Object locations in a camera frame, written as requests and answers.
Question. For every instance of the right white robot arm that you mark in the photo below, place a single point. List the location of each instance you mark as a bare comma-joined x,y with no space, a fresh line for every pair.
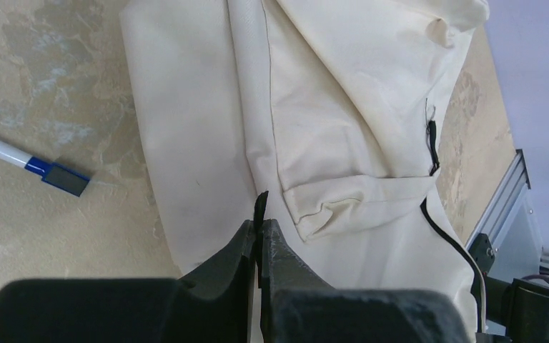
521,307

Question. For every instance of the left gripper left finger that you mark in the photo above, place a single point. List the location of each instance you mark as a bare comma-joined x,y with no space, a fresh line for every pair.
209,304

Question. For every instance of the beige canvas backpack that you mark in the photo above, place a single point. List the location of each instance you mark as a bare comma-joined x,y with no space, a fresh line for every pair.
332,107

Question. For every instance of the blue capped white marker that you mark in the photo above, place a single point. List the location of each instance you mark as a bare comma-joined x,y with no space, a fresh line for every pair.
52,173

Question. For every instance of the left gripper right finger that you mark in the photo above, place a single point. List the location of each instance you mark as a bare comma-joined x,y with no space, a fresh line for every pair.
299,306

